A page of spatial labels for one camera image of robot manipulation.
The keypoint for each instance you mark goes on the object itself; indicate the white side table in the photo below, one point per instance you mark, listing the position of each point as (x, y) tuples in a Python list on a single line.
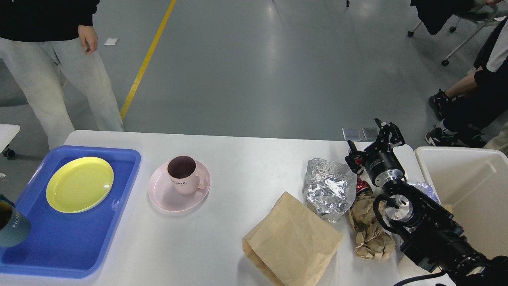
[(7, 133)]

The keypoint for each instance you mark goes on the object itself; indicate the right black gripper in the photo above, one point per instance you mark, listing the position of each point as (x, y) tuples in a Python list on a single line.
[(379, 160)]

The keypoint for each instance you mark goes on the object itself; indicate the yellow plate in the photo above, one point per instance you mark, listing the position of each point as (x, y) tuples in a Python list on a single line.
[(80, 185)]

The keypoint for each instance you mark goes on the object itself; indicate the white plastic bin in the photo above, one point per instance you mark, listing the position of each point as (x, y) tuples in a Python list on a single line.
[(474, 182)]

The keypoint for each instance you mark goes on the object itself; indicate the blue plastic tray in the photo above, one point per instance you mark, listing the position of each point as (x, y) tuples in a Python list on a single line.
[(70, 245)]

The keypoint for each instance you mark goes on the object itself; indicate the standing person grey trousers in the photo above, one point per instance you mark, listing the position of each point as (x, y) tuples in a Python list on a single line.
[(43, 39)]

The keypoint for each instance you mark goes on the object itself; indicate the brown paper bag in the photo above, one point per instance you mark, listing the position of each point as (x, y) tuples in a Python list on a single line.
[(292, 246)]

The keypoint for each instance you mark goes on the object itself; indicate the crumpled brown paper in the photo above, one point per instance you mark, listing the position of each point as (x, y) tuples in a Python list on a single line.
[(372, 242)]

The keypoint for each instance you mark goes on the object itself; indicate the seated person black clothes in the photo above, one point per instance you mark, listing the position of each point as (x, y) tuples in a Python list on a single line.
[(476, 100)]

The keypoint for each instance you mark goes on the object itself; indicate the small foil piece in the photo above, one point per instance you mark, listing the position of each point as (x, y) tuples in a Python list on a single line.
[(426, 189)]

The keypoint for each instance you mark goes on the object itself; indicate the crumpled aluminium foil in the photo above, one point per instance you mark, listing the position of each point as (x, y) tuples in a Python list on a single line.
[(330, 189)]

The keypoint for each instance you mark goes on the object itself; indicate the teal mug yellow inside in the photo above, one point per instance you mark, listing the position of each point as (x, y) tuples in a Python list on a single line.
[(14, 226)]

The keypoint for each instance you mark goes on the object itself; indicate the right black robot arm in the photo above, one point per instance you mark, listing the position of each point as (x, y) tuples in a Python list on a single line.
[(430, 236)]

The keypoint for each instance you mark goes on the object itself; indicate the crushed red can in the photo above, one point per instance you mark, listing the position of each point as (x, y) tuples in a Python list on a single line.
[(363, 187)]

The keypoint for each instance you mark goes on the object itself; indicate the pink mug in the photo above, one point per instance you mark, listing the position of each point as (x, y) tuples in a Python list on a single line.
[(188, 175)]

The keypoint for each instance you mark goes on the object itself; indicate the pink plate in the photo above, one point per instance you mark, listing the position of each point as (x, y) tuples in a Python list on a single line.
[(166, 199)]

